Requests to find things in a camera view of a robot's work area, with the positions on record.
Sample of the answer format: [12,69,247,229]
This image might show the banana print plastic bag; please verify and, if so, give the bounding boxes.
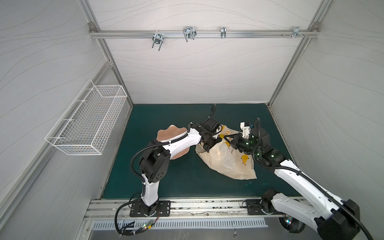
[196,139,257,180]

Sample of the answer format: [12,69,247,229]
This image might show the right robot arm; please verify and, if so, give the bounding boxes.
[224,133,363,240]

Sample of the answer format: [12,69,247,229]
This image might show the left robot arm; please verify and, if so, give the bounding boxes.
[139,123,222,207]

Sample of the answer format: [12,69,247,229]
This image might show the green table mat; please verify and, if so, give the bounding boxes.
[103,104,298,199]

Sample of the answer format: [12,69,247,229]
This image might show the metal U-bolt clamp middle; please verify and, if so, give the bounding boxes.
[183,26,197,42]

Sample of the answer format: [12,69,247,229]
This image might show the metal u-bolt clamp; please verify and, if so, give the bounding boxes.
[152,33,164,51]
[183,26,197,42]

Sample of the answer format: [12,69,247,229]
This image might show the metal U-bolt clamp left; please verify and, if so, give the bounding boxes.
[152,33,164,51]

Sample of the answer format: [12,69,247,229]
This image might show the metal hook clamp right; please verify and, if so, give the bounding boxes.
[282,27,309,39]

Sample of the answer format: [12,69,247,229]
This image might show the white vent strip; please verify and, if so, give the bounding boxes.
[92,217,269,231]

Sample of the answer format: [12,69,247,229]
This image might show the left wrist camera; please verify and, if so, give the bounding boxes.
[200,118,220,134]

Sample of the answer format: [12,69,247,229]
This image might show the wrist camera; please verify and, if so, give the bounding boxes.
[239,121,271,151]
[200,118,220,134]

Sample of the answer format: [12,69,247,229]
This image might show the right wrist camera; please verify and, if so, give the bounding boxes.
[239,121,271,151]

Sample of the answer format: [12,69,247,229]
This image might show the right black corrugated cable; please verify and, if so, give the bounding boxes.
[251,117,374,240]

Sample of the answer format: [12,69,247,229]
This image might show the black corrugated cable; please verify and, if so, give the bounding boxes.
[251,117,374,240]
[129,131,190,181]

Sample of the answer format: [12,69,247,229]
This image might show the left black corrugated cable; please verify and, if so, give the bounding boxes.
[129,131,190,181]

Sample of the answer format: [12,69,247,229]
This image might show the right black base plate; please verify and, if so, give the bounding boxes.
[241,199,287,217]

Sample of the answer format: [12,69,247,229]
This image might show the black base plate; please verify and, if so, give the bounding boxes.
[241,199,287,217]
[130,200,171,217]

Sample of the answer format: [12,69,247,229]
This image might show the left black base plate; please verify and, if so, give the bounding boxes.
[130,200,171,217]

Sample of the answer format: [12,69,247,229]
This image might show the small metal bracket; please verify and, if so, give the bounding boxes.
[221,27,227,39]

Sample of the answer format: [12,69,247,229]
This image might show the white wire basket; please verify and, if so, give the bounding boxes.
[45,80,128,156]

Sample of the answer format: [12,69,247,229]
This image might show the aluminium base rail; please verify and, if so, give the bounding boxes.
[83,197,261,221]

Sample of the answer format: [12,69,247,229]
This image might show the aluminium cross rail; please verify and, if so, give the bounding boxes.
[90,29,321,39]

